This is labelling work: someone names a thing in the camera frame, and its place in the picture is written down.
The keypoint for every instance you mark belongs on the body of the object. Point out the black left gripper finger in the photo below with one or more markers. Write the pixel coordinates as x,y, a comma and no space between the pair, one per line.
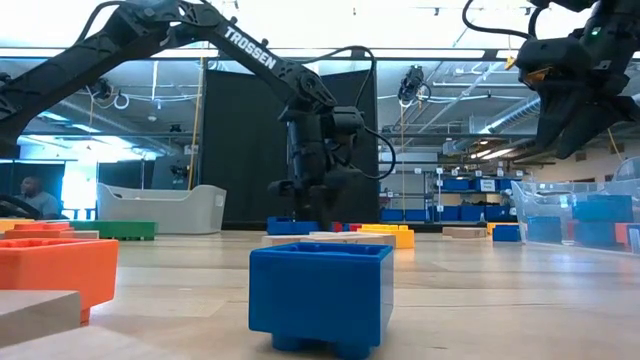
340,200
305,210

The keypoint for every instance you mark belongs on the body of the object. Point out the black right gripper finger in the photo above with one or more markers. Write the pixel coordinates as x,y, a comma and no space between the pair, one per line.
555,115
590,125

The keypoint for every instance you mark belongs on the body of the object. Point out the long green toy brick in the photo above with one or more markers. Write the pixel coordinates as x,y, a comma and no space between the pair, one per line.
120,229

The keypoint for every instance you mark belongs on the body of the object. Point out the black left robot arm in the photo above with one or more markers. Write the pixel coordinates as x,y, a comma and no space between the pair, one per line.
100,50

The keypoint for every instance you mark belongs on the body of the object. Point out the black background robot arm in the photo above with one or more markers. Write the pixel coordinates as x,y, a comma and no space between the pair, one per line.
180,172

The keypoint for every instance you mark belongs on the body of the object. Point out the small red toy brick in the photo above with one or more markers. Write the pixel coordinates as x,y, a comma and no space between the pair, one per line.
356,227
337,227

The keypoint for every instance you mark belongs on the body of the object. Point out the black folding partition screen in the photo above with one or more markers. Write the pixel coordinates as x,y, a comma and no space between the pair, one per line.
240,150

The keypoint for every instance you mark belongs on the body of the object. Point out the yellow hanging hook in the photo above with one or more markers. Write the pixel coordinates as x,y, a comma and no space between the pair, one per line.
510,62

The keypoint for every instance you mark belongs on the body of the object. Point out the clear plastic bin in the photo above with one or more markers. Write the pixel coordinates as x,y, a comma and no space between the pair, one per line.
550,200

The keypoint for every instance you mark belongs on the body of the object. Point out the shelf with blue bins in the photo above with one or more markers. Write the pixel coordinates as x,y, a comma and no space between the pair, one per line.
470,200

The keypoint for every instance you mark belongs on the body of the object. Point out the black ceiling-hung device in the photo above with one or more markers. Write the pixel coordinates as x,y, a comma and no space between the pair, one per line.
412,82

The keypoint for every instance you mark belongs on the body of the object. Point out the white plastic bin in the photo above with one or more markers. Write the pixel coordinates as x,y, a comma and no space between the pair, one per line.
160,207

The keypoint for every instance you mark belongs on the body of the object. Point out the long orange toy brick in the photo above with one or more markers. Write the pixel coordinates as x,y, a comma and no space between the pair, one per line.
40,231

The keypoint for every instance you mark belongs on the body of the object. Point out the person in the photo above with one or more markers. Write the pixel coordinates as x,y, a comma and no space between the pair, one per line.
37,200

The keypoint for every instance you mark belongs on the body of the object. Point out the amber yellow toy brick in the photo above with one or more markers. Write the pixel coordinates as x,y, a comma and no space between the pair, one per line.
15,224

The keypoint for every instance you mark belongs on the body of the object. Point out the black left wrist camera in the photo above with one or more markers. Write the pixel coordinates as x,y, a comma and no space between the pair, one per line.
347,125

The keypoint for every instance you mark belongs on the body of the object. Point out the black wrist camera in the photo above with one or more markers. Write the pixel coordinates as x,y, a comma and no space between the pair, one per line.
555,62
347,125

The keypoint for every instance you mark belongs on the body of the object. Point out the white ventilation duct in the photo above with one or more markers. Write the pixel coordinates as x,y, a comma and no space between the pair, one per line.
505,117

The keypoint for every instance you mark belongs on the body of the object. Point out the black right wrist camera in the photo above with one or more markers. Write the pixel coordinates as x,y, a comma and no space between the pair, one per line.
555,62

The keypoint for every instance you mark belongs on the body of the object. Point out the silver ventilation duct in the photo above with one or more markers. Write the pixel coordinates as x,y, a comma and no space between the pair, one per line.
115,125

